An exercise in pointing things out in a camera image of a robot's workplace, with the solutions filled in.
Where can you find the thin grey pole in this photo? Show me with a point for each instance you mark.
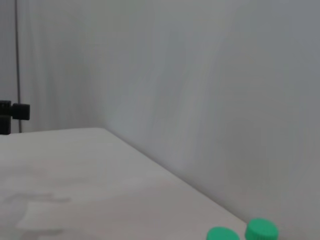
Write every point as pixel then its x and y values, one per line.
pixel 17 50

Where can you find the black clamp stand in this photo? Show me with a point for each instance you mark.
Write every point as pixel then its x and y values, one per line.
pixel 21 111

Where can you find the clear test tube green cap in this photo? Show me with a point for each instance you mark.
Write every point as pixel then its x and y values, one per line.
pixel 261 230
pixel 222 234

